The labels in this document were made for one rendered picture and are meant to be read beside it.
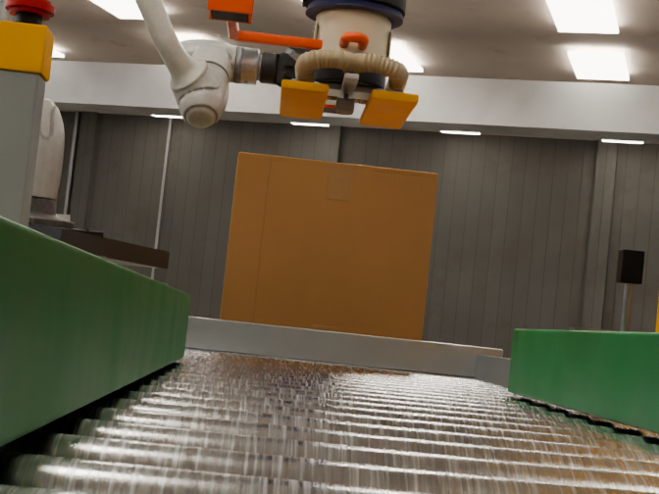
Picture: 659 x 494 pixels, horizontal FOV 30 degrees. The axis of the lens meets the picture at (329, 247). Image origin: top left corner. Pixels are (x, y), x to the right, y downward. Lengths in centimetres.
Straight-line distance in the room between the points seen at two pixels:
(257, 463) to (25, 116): 126
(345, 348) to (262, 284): 22
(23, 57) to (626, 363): 101
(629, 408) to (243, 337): 129
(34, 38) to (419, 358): 98
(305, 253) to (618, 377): 132
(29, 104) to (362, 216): 86
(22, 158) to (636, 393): 99
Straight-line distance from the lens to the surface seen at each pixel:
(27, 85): 181
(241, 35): 273
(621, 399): 117
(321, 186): 243
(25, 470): 50
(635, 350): 114
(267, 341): 234
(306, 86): 259
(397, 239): 243
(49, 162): 265
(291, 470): 59
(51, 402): 58
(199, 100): 283
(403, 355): 236
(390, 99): 260
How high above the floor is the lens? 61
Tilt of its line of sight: 4 degrees up
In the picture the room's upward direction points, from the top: 6 degrees clockwise
